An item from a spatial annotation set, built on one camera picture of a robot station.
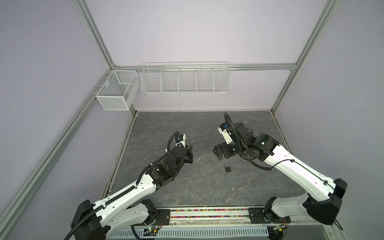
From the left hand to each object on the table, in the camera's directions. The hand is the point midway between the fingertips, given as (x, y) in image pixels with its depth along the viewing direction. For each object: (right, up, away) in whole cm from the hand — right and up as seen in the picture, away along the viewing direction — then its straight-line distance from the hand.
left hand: (190, 148), depth 76 cm
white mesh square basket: (-50, +36, +25) cm, 67 cm away
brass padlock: (+1, +2, 0) cm, 2 cm away
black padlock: (+22, -15, +15) cm, 30 cm away
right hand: (+15, +1, -4) cm, 16 cm away
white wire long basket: (-4, +44, +25) cm, 51 cm away
